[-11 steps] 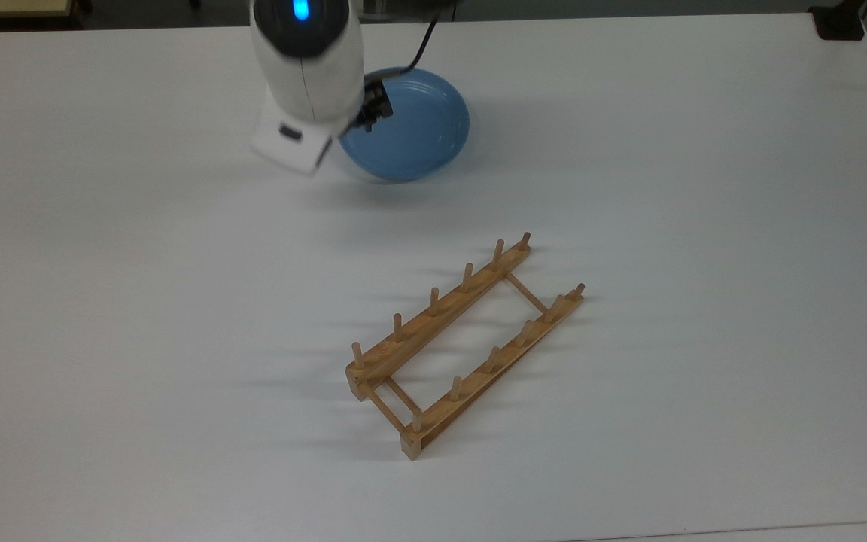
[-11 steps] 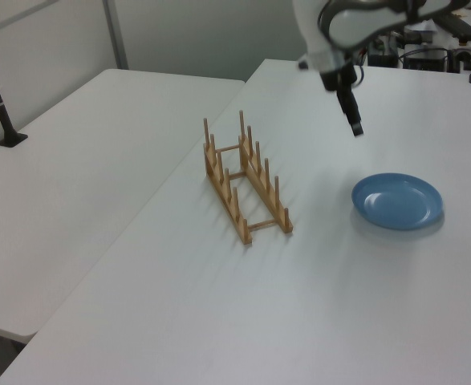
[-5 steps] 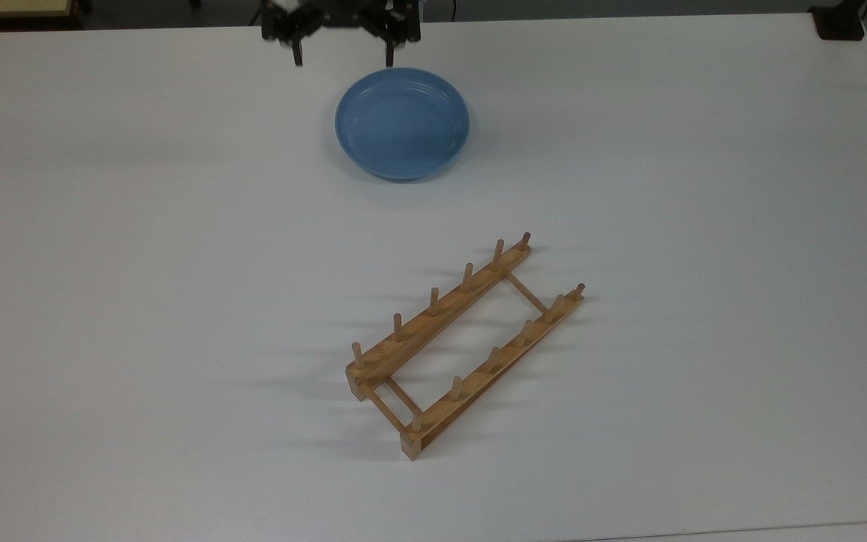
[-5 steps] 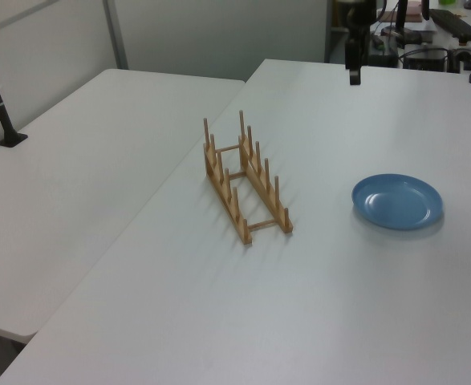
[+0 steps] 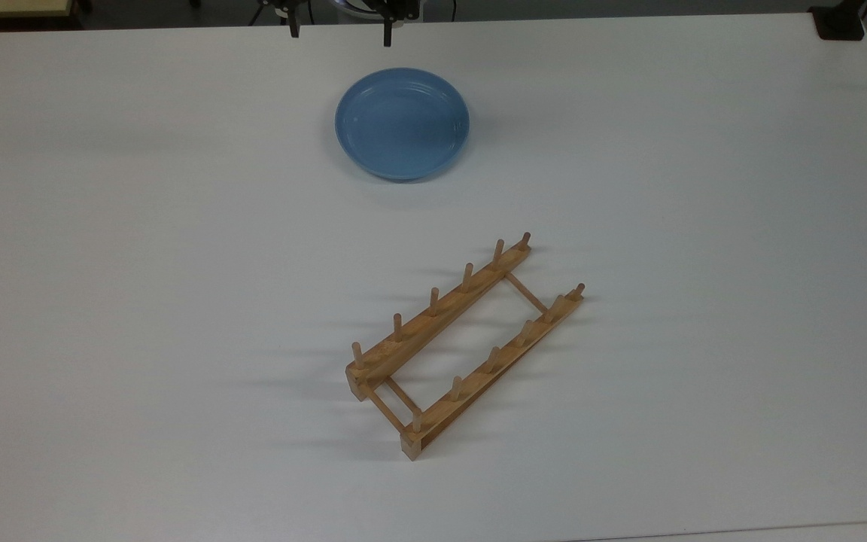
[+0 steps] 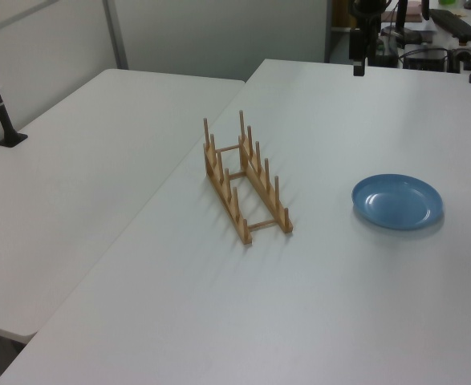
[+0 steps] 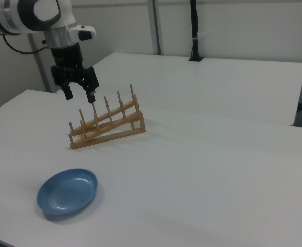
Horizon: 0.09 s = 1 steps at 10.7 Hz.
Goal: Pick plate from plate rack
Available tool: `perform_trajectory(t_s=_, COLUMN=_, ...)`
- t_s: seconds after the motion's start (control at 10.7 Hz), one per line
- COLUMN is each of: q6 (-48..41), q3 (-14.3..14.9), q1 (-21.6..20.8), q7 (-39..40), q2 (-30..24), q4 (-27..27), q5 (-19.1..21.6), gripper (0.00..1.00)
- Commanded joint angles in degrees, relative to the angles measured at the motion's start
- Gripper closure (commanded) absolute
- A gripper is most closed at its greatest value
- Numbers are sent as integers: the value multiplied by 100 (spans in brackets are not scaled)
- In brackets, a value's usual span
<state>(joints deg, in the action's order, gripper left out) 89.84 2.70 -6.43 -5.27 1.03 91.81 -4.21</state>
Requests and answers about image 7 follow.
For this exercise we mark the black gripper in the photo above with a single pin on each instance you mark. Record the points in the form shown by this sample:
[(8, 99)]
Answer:
[(68, 64)]

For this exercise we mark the blue plastic plate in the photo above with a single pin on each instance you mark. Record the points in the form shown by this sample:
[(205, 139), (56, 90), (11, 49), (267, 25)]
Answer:
[(66, 193)]

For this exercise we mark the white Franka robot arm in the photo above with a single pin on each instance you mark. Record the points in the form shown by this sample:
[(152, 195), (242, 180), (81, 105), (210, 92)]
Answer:
[(19, 15)]

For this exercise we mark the wooden plate rack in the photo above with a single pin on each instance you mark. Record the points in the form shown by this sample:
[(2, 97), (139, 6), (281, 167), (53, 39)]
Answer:
[(109, 136)]

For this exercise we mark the white side table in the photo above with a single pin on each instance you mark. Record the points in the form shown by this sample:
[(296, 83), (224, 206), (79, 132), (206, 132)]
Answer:
[(217, 85)]

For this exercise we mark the grey metal frame post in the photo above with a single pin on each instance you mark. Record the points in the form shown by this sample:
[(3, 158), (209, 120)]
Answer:
[(154, 25), (38, 67)]

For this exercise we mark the black camera pole with clamp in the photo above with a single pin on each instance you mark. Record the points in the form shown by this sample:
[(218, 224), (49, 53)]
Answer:
[(194, 25)]

